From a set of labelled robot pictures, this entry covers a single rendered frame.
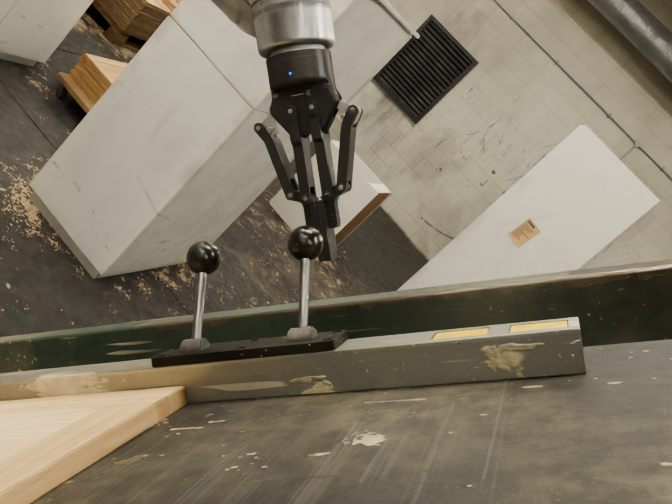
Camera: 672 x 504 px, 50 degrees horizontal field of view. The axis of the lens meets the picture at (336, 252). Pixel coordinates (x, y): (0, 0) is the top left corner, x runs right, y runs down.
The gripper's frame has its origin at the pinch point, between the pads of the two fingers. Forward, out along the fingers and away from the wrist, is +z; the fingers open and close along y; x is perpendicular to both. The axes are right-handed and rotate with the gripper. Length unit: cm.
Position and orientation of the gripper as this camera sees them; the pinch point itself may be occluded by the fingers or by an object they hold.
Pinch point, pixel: (324, 230)
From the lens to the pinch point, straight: 83.0
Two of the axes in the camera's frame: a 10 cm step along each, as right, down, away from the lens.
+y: -9.5, 1.2, 3.0
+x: -2.9, 1.0, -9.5
